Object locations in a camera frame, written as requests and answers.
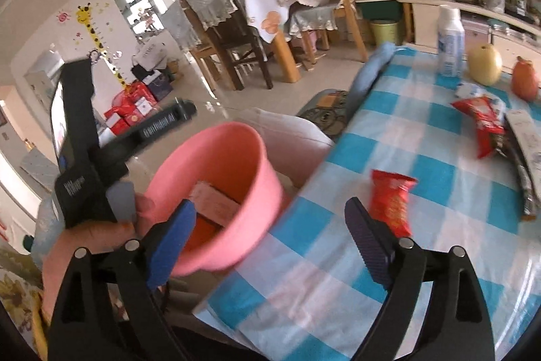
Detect red snack packet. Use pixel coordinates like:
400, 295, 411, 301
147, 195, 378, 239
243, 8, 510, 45
369, 170, 419, 237

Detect white striped packet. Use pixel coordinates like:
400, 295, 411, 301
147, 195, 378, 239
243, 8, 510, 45
505, 109, 541, 180

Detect large yellow pear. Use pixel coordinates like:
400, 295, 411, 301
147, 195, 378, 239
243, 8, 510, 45
467, 44, 503, 87

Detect dark long wrapper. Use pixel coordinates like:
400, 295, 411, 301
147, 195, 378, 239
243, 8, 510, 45
498, 130, 541, 218

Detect dark wooden chair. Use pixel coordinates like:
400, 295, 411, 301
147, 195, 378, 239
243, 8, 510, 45
182, 0, 273, 91

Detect person's left hand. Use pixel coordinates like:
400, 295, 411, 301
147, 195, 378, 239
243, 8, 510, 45
42, 194, 158, 323

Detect green waste bin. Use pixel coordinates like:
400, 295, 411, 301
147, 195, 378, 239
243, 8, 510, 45
370, 19, 403, 47

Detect cat floor mat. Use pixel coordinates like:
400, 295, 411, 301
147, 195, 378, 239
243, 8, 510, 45
296, 89, 352, 142

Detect white cloth with orange print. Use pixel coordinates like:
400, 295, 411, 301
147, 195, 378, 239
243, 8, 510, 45
242, 0, 293, 44

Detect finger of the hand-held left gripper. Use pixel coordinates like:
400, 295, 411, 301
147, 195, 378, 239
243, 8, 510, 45
98, 99, 198, 170

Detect clear plastic wrapper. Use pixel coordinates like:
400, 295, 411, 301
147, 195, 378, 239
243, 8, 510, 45
455, 83, 489, 99

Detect green plastic crate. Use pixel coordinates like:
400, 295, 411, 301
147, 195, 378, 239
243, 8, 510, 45
357, 0, 404, 21

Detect pink plastic basin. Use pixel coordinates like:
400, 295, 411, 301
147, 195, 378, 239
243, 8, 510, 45
146, 122, 284, 277

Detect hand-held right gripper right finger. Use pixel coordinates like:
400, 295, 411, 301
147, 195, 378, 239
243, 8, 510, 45
344, 197, 495, 361

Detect wooden dining table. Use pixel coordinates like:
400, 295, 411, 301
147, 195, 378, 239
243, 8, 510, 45
242, 0, 302, 84

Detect patterned cloth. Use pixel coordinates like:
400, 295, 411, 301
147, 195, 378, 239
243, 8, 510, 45
0, 247, 47, 361

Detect giraffe wall sticker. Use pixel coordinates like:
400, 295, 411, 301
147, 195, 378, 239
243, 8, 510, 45
75, 5, 127, 89

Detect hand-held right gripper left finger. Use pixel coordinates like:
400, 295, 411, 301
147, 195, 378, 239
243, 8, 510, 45
46, 199, 197, 361

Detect stack of red gift boxes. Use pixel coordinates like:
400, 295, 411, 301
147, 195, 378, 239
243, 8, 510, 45
103, 82, 158, 135

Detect green lace cloth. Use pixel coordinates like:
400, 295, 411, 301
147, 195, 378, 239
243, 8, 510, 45
289, 3, 339, 36

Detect pink storage box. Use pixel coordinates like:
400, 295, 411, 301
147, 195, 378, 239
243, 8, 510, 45
462, 18, 493, 49

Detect cream television cabinet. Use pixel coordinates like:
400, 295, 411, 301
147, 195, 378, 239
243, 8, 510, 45
396, 0, 541, 70

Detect blue checked tablecloth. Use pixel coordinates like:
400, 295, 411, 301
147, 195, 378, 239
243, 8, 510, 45
192, 44, 541, 361

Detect red apple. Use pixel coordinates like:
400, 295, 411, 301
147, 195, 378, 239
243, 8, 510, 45
511, 57, 540, 102

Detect white plastic stool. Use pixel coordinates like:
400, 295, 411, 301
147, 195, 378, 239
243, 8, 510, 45
234, 106, 335, 197

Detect wooden dining chair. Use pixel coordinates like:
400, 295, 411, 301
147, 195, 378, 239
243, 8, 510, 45
162, 0, 221, 92

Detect white bottle with blue label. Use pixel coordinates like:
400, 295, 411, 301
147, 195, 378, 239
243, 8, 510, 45
437, 4, 466, 78

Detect red and white wrapper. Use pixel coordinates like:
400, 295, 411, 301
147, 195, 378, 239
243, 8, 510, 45
449, 96, 507, 159

